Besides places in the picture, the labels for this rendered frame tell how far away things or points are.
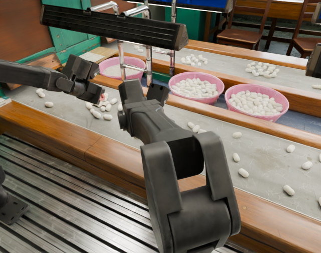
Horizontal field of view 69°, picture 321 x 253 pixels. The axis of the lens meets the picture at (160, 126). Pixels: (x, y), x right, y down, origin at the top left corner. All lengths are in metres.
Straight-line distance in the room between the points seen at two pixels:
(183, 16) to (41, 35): 2.56
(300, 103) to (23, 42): 1.31
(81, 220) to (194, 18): 3.18
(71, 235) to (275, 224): 0.54
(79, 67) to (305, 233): 0.77
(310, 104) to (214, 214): 1.03
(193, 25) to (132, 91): 3.12
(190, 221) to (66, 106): 0.92
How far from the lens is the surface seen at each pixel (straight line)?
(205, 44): 1.68
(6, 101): 1.18
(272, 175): 0.81
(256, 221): 0.66
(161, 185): 0.25
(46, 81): 0.74
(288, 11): 3.41
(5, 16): 1.27
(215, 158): 0.27
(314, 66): 0.70
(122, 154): 0.77
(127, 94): 0.52
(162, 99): 0.57
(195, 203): 0.27
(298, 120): 1.22
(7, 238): 0.82
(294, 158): 0.90
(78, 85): 0.82
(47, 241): 0.77
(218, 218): 0.27
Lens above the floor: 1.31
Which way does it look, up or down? 39 degrees down
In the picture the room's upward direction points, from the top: straight up
